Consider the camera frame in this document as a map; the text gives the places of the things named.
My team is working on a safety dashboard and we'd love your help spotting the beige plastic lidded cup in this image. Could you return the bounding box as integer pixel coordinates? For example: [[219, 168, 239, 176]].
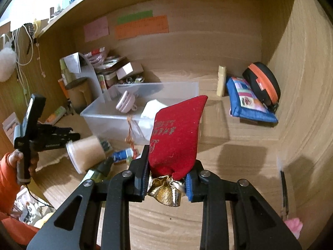
[[66, 135, 106, 174]]

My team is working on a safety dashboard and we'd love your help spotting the green glass bottle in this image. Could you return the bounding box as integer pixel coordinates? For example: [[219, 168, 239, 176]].
[[81, 156, 114, 183]]

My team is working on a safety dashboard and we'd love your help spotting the small blue card box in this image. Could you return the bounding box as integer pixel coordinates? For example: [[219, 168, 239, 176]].
[[112, 148, 134, 163]]

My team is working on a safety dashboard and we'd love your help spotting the pink round compact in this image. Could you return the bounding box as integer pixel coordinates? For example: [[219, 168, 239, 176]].
[[116, 90, 138, 114]]

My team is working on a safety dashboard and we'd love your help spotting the white velvet drawstring pouch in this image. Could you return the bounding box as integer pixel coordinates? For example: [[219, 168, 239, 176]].
[[138, 99, 167, 139]]

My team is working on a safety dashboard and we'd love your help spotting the red velvet pouch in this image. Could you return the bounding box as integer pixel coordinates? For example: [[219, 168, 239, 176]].
[[148, 95, 208, 181]]

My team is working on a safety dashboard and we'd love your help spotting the gourd charm with cord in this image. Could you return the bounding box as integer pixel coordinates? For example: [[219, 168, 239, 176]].
[[125, 116, 139, 160]]

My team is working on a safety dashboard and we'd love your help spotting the orange sleeve forearm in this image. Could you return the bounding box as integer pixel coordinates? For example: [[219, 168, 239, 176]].
[[1, 153, 38, 248]]

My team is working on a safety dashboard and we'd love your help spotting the left hand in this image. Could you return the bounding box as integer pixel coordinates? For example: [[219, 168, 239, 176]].
[[7, 150, 39, 177]]

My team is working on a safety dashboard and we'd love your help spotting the brown ceramic mug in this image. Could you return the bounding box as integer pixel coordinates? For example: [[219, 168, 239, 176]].
[[65, 77, 93, 115]]

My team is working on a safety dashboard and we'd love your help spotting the clear plastic storage bin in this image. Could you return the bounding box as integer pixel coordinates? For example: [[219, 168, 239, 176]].
[[80, 82, 199, 145]]

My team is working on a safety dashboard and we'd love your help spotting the green white tube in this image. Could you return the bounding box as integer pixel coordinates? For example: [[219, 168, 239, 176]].
[[59, 58, 75, 85]]

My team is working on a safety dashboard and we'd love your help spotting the fruit print box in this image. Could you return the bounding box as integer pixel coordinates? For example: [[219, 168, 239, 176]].
[[97, 74, 108, 93]]

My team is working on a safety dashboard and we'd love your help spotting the white bookend stand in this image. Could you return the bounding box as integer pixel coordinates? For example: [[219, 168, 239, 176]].
[[75, 52, 104, 100]]

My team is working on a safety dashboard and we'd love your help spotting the paper receipt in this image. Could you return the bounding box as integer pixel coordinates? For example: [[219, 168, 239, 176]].
[[63, 52, 81, 74]]

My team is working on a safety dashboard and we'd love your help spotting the white fluffy plush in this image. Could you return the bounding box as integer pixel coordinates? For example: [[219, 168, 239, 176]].
[[0, 47, 16, 83]]

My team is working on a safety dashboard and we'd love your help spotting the stack of packets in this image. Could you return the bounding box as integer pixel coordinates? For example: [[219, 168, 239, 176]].
[[84, 47, 129, 75]]

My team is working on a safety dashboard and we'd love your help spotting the white pink small box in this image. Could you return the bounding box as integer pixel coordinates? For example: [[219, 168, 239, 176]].
[[116, 62, 143, 80]]

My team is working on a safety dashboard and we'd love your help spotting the blue patchwork pouch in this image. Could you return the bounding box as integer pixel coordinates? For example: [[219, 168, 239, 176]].
[[226, 77, 278, 124]]

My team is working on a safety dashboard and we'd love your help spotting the pink sticky note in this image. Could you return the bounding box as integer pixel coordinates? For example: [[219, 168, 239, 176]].
[[83, 16, 109, 42]]

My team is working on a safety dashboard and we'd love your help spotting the green sticky note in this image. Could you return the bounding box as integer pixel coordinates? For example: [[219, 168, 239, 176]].
[[117, 10, 154, 25]]

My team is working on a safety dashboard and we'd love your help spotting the black orange round case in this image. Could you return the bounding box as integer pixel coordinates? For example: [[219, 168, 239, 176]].
[[242, 61, 281, 114]]

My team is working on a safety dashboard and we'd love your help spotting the cream lotion tube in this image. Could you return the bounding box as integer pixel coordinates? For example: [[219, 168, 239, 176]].
[[216, 65, 226, 97]]

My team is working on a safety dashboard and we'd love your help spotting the orange sticky note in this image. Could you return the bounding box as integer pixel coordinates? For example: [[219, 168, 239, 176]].
[[115, 15, 169, 40]]

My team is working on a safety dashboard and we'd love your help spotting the white hanging cable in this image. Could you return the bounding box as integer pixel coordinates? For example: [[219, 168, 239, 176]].
[[10, 24, 36, 107]]

